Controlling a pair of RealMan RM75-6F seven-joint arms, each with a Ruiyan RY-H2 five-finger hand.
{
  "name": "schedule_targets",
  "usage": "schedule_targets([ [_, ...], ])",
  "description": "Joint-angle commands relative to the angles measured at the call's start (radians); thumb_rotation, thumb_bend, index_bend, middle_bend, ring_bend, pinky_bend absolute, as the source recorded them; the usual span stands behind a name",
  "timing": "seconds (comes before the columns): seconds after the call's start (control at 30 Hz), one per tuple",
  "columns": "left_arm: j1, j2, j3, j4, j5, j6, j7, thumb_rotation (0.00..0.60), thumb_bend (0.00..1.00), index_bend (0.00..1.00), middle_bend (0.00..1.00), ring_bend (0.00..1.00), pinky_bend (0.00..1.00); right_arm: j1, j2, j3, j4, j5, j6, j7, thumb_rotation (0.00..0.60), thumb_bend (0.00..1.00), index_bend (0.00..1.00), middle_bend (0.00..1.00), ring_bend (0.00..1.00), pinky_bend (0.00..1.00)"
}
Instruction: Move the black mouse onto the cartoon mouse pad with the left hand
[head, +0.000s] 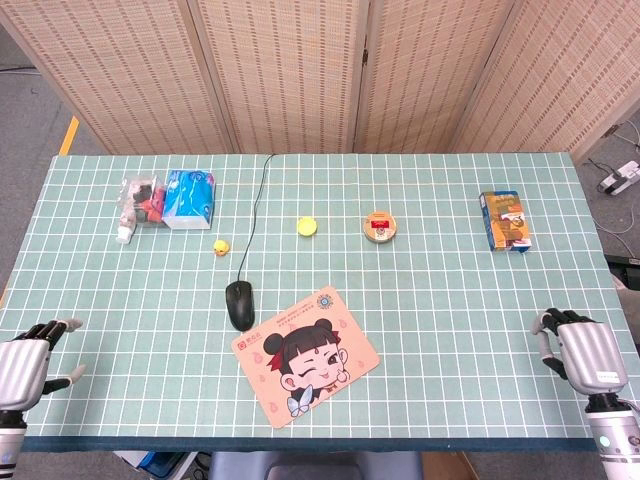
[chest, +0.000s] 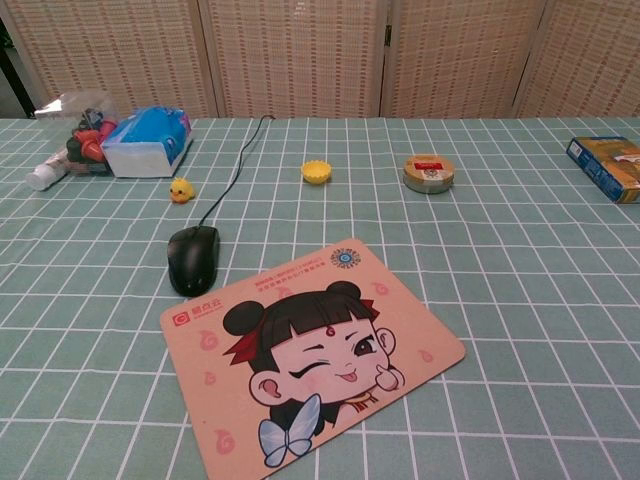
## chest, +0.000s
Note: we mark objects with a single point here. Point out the clear bag of toys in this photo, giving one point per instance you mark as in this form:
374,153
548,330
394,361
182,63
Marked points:
85,135

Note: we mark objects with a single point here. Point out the blue and brown snack box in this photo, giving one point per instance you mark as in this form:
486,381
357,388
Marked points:
607,167

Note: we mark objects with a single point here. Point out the round gold tin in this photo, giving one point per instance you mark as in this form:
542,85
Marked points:
429,175

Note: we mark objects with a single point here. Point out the yellow round lid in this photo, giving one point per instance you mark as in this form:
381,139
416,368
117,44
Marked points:
316,172

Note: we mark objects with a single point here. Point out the cartoon girl mouse pad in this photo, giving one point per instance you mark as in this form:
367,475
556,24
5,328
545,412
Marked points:
320,350

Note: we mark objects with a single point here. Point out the bamboo folding screen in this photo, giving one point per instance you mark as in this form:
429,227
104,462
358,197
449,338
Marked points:
300,55

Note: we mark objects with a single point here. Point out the green checked tablecloth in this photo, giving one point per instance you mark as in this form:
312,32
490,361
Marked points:
500,300

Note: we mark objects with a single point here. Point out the blue tissue pack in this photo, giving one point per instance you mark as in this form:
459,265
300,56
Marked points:
145,145

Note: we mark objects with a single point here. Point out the small white bottle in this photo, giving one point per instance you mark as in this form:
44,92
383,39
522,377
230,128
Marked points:
44,176

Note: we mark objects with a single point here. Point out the black computer mouse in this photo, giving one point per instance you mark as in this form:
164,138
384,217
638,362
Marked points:
192,260

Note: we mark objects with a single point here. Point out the yellow rubber duck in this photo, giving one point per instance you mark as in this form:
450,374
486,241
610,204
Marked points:
180,191

